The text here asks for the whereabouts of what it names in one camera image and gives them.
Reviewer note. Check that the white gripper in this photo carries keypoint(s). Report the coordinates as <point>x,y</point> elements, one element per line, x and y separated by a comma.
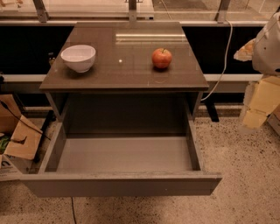
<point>268,52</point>

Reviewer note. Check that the grey top drawer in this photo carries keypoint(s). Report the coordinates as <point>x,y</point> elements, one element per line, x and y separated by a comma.
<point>123,145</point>

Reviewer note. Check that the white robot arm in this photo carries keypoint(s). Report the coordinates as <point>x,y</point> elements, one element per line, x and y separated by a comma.
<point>266,54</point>

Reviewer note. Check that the cardboard box at right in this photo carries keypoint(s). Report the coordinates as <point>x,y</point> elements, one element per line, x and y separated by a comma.
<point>274,120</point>

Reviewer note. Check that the red apple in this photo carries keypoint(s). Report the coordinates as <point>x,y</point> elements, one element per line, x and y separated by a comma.
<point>161,58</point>

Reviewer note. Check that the grey cabinet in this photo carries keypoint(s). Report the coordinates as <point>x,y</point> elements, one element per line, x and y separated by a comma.
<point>123,64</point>

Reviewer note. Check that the white bowl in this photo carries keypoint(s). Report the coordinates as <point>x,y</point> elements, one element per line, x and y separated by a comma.
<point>79,58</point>

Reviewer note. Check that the metal window railing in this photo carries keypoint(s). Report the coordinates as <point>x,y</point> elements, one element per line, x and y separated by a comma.
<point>186,12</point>

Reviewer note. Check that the open cardboard box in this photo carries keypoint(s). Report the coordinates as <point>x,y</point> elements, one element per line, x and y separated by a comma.
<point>20,139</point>

